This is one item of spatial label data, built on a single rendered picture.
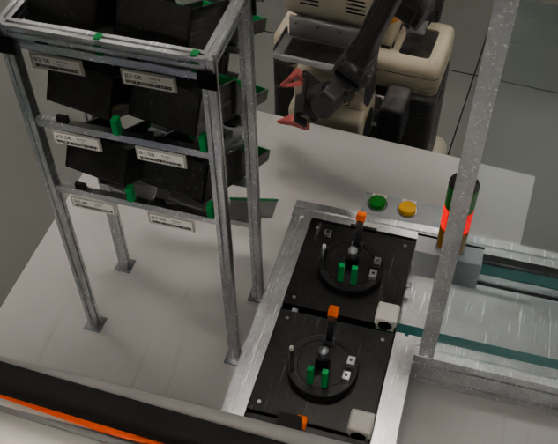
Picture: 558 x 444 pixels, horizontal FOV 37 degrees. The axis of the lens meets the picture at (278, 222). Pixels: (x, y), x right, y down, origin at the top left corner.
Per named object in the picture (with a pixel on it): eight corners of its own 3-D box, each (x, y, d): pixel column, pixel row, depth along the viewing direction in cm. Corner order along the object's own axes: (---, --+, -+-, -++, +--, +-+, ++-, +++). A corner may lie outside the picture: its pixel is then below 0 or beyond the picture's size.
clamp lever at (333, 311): (325, 336, 166) (330, 304, 163) (335, 337, 166) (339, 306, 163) (321, 345, 163) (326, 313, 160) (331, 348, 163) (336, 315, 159)
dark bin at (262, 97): (206, 82, 164) (212, 45, 161) (266, 100, 160) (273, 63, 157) (128, 114, 140) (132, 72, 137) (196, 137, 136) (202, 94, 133)
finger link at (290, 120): (268, 126, 204) (300, 120, 198) (271, 99, 205) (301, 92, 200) (285, 135, 209) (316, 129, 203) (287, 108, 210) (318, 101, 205)
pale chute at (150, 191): (159, 187, 195) (165, 168, 195) (209, 204, 191) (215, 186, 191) (97, 183, 168) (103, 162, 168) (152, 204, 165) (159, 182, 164)
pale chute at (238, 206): (220, 199, 192) (226, 181, 192) (272, 218, 188) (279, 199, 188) (167, 198, 166) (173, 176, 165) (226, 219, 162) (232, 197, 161)
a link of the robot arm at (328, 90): (376, 70, 192) (346, 48, 193) (355, 89, 183) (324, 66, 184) (354, 107, 200) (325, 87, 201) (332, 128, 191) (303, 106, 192)
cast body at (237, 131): (225, 144, 175) (229, 113, 172) (242, 151, 173) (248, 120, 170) (203, 154, 168) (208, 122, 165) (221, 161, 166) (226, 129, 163)
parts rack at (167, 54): (120, 257, 198) (47, -49, 137) (269, 290, 191) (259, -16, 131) (83, 329, 184) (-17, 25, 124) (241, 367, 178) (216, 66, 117)
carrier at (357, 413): (280, 314, 176) (279, 277, 166) (393, 339, 171) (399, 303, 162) (246, 413, 160) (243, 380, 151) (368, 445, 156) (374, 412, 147)
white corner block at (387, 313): (377, 311, 176) (378, 299, 173) (398, 315, 175) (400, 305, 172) (373, 329, 173) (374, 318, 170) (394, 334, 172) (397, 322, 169)
